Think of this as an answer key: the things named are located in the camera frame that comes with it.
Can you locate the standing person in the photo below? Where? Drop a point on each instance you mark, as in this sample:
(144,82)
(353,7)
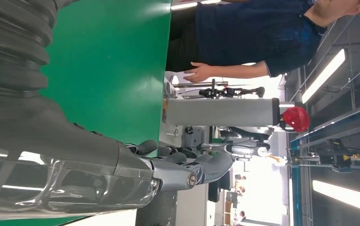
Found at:
(245,37)

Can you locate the green table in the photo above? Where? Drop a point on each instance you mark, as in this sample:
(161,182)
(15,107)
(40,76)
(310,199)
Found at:
(105,62)

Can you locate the white machine with column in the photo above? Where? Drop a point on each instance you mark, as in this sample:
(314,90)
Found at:
(220,112)

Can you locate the overhead gantry rail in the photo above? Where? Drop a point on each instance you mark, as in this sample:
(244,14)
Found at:
(338,156)

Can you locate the background silver robot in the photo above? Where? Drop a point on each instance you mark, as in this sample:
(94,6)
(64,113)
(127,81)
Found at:
(248,149)

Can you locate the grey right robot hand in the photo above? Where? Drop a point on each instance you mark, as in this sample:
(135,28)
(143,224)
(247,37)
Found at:
(58,146)

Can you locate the ceiling strip light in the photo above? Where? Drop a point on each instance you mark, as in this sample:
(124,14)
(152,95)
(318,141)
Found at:
(323,76)
(345,197)

